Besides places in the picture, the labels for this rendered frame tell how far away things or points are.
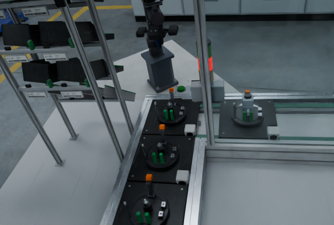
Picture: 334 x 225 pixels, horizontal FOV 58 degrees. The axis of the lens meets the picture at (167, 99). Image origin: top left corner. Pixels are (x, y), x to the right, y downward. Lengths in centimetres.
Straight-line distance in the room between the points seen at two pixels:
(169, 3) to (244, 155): 346
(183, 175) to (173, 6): 358
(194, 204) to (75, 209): 50
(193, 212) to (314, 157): 54
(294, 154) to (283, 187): 14
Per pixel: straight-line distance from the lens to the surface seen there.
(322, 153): 131
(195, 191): 114
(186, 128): 129
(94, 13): 113
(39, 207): 142
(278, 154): 129
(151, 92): 175
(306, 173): 133
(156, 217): 106
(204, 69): 102
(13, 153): 316
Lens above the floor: 190
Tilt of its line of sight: 38 degrees down
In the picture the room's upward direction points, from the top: 11 degrees counter-clockwise
